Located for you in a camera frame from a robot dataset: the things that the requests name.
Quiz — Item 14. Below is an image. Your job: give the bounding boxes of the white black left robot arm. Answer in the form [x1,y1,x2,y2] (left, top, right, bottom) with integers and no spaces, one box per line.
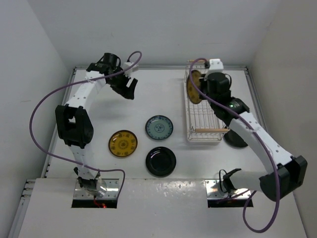
[55,53,138,197]

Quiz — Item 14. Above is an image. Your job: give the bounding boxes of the metal base plate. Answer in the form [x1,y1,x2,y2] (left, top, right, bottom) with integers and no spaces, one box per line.
[73,178,119,200]
[205,179,251,200]

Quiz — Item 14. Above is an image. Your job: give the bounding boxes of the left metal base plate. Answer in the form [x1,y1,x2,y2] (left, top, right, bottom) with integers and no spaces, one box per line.
[73,178,119,200]

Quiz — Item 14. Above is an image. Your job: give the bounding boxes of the blue white porcelain plate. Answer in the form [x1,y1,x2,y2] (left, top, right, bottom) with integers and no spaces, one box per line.
[145,115,174,141]

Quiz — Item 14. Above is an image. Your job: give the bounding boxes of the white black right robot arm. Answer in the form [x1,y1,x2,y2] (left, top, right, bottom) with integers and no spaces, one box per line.
[200,72,308,202]

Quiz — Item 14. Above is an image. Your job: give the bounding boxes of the wire dish rack wooden handles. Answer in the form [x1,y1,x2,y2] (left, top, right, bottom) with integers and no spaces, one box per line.
[183,60,229,145]

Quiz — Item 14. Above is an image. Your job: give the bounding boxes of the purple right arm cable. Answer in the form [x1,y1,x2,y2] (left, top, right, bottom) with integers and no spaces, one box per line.
[190,58,280,233]

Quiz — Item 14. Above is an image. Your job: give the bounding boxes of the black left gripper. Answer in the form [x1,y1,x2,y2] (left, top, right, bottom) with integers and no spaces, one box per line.
[106,68,137,100]

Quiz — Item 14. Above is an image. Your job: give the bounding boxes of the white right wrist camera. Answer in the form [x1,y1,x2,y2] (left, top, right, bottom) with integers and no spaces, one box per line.
[205,59,224,74]

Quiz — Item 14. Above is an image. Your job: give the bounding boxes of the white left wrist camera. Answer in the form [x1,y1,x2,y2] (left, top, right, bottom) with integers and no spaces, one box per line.
[122,62,139,75]

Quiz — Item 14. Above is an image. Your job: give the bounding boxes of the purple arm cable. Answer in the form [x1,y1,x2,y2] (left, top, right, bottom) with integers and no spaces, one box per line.
[29,51,143,196]
[190,58,280,233]

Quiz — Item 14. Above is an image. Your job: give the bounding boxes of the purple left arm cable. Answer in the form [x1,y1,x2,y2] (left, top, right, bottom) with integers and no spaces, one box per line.
[29,51,143,196]

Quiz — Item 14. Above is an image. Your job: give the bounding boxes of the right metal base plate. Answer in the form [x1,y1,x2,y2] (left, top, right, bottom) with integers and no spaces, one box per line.
[205,179,251,200]

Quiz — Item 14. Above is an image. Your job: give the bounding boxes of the black glossy plate centre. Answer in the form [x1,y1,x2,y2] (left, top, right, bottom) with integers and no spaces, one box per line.
[145,146,176,178]

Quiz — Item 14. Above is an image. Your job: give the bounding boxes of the yellow patterned plate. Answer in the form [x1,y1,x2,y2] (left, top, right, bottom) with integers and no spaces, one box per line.
[108,130,138,158]
[186,70,202,105]

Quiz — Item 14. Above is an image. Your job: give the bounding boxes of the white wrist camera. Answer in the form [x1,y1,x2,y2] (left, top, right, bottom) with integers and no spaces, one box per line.
[122,62,139,75]
[205,59,224,74]

